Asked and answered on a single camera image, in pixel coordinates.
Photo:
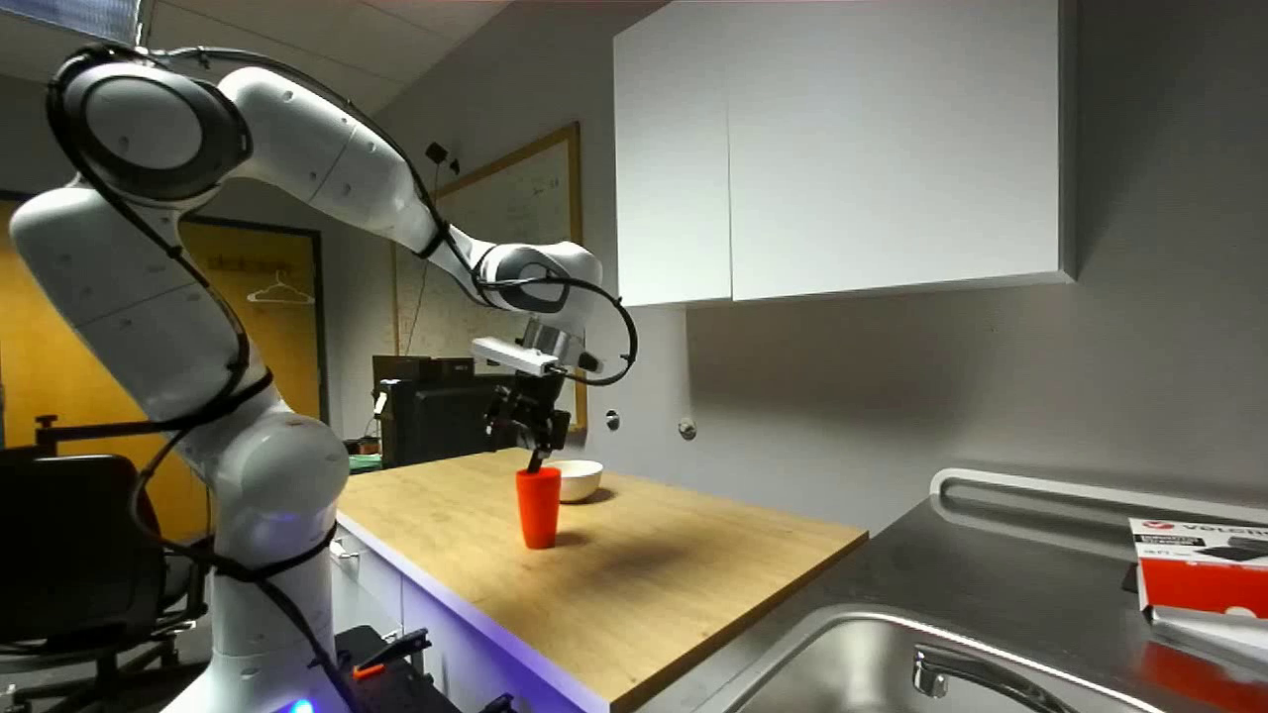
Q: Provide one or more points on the black box on counter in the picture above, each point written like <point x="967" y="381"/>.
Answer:
<point x="434" y="410"/>

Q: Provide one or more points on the stainless steel sink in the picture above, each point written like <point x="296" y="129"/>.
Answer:
<point x="855" y="659"/>

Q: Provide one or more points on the wooden countertop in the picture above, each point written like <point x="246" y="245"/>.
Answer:
<point x="637" y="588"/>

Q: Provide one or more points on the white bowl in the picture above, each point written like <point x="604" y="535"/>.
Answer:
<point x="582" y="480"/>

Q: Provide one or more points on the orange plastic cup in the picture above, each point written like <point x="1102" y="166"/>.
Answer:
<point x="535" y="497"/>

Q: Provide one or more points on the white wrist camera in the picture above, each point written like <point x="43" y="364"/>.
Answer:
<point x="512" y="358"/>

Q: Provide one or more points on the red white cardboard box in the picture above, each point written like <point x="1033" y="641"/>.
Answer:
<point x="1208" y="582"/>

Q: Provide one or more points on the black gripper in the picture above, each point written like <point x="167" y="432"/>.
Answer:
<point x="527" y="413"/>

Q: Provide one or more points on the wooden framed whiteboard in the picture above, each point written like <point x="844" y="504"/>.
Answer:
<point x="523" y="196"/>

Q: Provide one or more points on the white wall cabinet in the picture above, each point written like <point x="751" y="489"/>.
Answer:
<point x="795" y="148"/>

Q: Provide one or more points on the black office chair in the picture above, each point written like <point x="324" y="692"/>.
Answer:
<point x="80" y="582"/>

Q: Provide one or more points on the chrome faucet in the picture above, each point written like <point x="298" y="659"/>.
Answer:
<point x="938" y="673"/>

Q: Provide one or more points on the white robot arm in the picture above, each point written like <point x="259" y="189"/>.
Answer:
<point x="105" y="249"/>

